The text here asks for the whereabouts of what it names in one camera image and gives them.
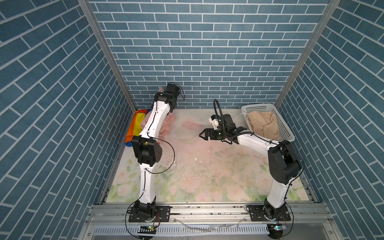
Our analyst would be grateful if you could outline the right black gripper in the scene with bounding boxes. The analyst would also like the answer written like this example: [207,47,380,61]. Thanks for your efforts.
[199,127,228,140]

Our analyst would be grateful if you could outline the pink shorts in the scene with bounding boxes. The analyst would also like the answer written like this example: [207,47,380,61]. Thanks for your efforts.
[139,89,175,139]

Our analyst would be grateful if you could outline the rainbow striped shorts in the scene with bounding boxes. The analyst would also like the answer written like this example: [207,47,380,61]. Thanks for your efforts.
[125,109,151,147]

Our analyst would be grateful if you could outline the white plastic laundry basket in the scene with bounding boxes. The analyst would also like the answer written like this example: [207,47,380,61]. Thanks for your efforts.
[241,104,296,142]

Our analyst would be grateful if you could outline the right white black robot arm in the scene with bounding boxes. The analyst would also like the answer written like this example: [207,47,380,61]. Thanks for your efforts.
[199,114,303,221]

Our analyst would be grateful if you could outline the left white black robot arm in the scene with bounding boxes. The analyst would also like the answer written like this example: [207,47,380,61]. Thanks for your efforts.
[132,83,182,221]

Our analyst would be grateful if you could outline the beige shorts in basket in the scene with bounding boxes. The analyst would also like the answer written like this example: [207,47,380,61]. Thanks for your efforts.
[246,111,280,141]

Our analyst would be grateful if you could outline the right green circuit board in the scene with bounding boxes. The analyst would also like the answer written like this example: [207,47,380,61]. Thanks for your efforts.
[267,224,285,236]

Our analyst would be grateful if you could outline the green circuit board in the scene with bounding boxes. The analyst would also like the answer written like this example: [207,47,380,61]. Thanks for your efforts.
[267,224,285,236]
[138,226,157,236]

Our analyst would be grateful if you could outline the left green circuit board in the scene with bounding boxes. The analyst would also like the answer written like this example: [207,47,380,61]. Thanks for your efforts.
[138,226,157,236]

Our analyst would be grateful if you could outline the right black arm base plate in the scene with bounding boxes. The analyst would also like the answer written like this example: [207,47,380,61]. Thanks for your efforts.
[246,204,291,222]

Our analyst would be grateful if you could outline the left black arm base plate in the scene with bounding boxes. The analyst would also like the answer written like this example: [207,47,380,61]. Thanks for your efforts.
[128,206,171,223]

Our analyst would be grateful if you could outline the aluminium mounting rail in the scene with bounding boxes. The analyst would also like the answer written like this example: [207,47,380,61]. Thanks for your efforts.
[80,202,342,240]

